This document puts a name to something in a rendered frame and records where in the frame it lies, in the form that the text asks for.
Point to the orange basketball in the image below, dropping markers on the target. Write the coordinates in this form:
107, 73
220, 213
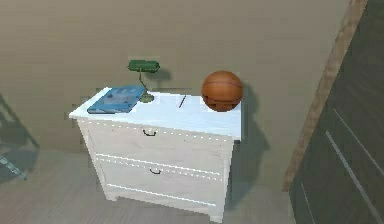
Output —
222, 90

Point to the white chest of drawers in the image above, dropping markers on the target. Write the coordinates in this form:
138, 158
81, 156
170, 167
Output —
160, 150

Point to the green desk lamp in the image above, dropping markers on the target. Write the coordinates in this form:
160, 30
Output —
144, 66

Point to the blue book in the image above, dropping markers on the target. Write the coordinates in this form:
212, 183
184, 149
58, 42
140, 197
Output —
116, 99

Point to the dark metal frame furniture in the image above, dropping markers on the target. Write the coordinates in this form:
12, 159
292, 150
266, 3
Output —
13, 146

